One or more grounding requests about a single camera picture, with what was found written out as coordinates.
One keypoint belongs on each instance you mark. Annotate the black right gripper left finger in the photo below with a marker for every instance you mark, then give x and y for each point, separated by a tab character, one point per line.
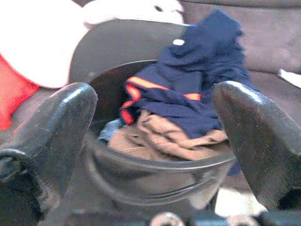
58	136

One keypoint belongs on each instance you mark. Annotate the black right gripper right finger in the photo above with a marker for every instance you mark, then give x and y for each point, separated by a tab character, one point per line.
258	141

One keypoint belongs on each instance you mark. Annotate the dark shirt with red trim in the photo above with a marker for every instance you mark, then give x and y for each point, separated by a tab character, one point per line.
188	70

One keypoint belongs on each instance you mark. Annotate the red pillow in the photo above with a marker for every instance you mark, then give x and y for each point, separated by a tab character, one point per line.
14	94

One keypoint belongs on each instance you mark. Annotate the brown garment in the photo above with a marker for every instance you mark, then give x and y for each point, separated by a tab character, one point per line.
160	139

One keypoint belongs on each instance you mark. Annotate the white cushion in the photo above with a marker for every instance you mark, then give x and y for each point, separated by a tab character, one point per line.
35	35

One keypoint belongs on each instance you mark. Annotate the dark brown sofa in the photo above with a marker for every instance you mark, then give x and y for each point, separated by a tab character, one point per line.
270	35

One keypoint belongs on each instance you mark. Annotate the black round laundry basket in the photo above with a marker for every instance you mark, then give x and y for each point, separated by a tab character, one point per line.
117	42

